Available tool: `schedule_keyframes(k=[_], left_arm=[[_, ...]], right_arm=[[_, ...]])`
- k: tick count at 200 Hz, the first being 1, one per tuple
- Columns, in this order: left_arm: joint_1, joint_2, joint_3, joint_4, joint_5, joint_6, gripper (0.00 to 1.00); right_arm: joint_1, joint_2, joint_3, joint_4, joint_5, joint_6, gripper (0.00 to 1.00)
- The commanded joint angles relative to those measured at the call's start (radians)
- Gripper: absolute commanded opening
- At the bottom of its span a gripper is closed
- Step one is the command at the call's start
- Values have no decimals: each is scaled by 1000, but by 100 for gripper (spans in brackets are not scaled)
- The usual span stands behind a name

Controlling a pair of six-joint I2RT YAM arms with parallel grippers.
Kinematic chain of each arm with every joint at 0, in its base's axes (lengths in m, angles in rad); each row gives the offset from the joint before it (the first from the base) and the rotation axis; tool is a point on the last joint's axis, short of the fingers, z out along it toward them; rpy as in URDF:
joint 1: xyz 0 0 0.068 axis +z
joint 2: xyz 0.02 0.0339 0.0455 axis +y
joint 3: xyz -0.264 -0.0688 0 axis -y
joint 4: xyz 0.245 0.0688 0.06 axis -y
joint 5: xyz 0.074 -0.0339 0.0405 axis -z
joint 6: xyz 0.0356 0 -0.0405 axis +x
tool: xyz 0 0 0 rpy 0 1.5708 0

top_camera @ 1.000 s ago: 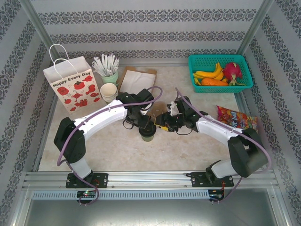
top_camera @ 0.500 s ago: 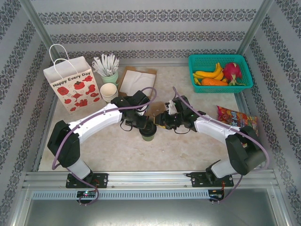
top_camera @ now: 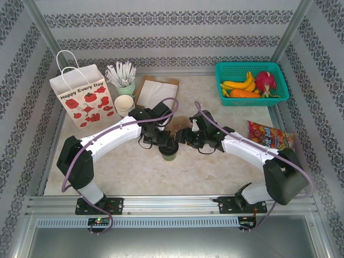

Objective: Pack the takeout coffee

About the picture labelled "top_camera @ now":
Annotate black plastic cup lid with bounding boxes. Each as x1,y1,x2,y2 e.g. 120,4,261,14
158,141,180,157

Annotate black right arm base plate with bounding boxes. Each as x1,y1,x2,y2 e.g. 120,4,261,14
218,196,268,215

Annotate colourful fruit candy bag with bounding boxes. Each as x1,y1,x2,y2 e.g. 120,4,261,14
247,120,296,152

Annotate pink dragon fruit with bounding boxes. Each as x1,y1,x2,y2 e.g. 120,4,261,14
254,70,282,98

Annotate white paper bag red prints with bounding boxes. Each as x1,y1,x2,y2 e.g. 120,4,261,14
49,50,117,131

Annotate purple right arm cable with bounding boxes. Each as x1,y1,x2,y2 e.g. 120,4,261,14
193,101,314,235

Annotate aluminium mounting rail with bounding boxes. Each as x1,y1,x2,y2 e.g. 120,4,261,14
25,195,320,216

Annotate stack of paper cups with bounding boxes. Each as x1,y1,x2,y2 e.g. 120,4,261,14
114,95,136,118

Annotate aluminium frame post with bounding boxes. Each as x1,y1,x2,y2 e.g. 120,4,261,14
270,0,315,63
23,0,68,70

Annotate grey slotted cable duct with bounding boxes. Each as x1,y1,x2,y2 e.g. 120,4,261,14
36,216,240,228

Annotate brown cardboard tray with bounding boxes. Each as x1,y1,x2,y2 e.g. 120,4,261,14
133,75,180,110

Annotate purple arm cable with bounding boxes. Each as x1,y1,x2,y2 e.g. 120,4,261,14
61,97,180,236
193,101,314,235

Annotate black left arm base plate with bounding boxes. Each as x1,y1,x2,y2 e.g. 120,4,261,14
75,197,124,216

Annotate teal plastic basket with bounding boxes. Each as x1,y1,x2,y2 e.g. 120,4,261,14
214,62,290,108

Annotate mint green holder cup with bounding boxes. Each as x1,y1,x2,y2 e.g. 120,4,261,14
115,80,137,97

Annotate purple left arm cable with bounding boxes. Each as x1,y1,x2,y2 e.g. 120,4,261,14
61,97,180,236

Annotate white paper napkin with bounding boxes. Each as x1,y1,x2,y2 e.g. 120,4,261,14
137,80,178,107

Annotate orange toy fruit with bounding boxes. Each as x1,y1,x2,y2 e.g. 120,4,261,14
230,89,261,99

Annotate white wrapped straws bundle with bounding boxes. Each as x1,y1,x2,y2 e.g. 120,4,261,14
105,61,137,88

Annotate yellow banana bunch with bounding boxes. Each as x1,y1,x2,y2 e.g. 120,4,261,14
220,71,256,94

